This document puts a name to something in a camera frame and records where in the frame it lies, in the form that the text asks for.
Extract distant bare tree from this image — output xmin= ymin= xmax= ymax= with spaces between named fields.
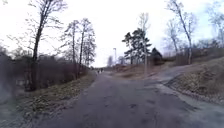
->
xmin=106 ymin=55 xmax=114 ymax=68
xmin=117 ymin=55 xmax=126 ymax=66

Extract dry grass slope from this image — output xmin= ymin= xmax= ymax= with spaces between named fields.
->
xmin=111 ymin=63 xmax=168 ymax=80

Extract small bare tree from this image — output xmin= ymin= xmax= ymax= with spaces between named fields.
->
xmin=83 ymin=32 xmax=98 ymax=68

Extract clump of dark pine trees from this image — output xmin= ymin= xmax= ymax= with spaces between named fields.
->
xmin=121 ymin=28 xmax=153 ymax=66

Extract pale thin bare tree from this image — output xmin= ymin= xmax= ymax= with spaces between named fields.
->
xmin=138 ymin=12 xmax=152 ymax=79

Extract grey asphalt path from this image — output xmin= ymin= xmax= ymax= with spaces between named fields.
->
xmin=29 ymin=70 xmax=224 ymax=128

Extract dark conifer tree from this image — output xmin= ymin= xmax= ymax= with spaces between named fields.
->
xmin=149 ymin=47 xmax=165 ymax=66

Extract grey side path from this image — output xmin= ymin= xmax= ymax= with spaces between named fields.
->
xmin=146 ymin=63 xmax=201 ymax=84

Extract dark brown hedge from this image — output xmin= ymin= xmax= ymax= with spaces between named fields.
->
xmin=0 ymin=49 xmax=91 ymax=91

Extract grass verge with leaves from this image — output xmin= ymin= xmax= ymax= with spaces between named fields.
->
xmin=13 ymin=71 xmax=98 ymax=118

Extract large bare tree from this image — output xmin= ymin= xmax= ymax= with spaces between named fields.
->
xmin=19 ymin=0 xmax=69 ymax=92

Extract leaning bare tree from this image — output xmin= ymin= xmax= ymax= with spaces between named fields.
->
xmin=164 ymin=0 xmax=201 ymax=66

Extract brown bushes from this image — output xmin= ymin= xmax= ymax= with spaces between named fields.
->
xmin=173 ymin=39 xmax=224 ymax=66

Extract dry grass bank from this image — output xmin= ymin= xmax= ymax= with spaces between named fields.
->
xmin=166 ymin=58 xmax=224 ymax=103

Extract lamp post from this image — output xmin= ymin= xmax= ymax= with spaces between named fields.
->
xmin=112 ymin=47 xmax=118 ymax=66

